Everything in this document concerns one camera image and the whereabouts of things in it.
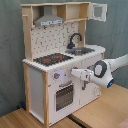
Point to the black toy faucet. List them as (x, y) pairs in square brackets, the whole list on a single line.
[(71, 44)]

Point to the grey range hood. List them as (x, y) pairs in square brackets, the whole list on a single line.
[(46, 15)]

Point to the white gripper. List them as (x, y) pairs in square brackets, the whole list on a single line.
[(83, 74)]

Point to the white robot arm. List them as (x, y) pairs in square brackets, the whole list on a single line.
[(101, 72)]

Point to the white microwave cabinet door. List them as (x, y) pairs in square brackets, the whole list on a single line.
[(97, 11)]

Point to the wooden toy kitchen frame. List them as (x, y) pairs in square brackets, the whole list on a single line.
[(46, 40)]

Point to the white fridge cabinet door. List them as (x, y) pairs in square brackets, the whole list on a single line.
[(89, 91)]

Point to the black stovetop red burners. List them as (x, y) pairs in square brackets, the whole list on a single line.
[(52, 59)]

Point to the white oven door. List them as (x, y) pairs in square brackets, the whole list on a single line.
[(63, 99)]

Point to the grey toy sink basin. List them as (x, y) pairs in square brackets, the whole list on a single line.
[(79, 51)]

